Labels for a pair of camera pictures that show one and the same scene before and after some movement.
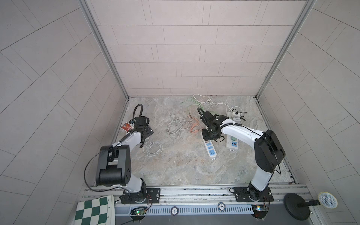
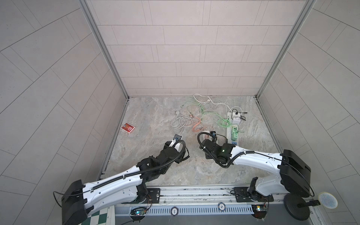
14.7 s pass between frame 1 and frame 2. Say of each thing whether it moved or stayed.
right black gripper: moved
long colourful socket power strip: stayed
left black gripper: moved
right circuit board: stayed
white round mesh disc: stayed
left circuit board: stayed
